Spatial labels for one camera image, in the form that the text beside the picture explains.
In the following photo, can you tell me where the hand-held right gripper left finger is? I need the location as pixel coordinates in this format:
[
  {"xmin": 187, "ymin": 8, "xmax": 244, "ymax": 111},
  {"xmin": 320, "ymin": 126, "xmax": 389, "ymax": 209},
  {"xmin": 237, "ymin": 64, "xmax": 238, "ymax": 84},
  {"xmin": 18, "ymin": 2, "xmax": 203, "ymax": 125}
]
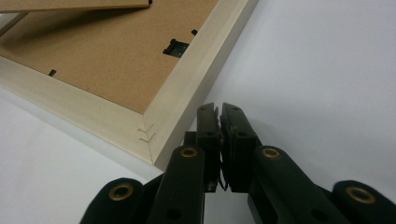
[{"xmin": 183, "ymin": 103, "xmax": 222, "ymax": 193}]

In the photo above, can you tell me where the white table mat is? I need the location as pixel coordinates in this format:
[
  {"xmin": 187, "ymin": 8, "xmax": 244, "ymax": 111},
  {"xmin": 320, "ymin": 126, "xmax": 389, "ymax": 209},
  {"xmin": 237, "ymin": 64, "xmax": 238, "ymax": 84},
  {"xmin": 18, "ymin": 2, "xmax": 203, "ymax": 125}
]
[{"xmin": 0, "ymin": 0, "xmax": 396, "ymax": 224}]

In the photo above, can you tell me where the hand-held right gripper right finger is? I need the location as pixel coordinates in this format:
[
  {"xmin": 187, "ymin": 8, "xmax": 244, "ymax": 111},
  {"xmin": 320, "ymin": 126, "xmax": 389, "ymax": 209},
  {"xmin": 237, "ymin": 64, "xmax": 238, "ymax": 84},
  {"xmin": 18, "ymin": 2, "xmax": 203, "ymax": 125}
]
[{"xmin": 219, "ymin": 103, "xmax": 262, "ymax": 193}]

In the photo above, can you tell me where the wooden picture frame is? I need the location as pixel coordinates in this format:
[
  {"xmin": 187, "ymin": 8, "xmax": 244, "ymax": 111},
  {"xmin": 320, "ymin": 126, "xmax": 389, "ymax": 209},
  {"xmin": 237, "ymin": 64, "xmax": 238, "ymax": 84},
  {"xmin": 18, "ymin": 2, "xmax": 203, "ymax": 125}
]
[{"xmin": 0, "ymin": 0, "xmax": 260, "ymax": 172}]

